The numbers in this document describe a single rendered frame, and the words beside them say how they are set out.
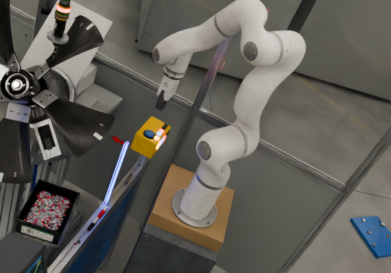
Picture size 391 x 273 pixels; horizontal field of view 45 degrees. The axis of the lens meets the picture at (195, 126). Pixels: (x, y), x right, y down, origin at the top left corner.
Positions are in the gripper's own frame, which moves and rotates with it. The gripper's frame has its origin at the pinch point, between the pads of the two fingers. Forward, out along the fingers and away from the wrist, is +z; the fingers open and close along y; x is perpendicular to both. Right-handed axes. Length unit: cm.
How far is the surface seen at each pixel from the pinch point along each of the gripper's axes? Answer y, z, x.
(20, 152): -37, 23, 35
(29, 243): -83, -1, 0
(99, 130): -24.2, 6.6, 12.8
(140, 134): -3.1, 16.5, 2.7
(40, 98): -26.4, 4.9, 37.2
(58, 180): 28, 103, 46
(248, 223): 45, 75, -62
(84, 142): -31.4, 8.9, 14.0
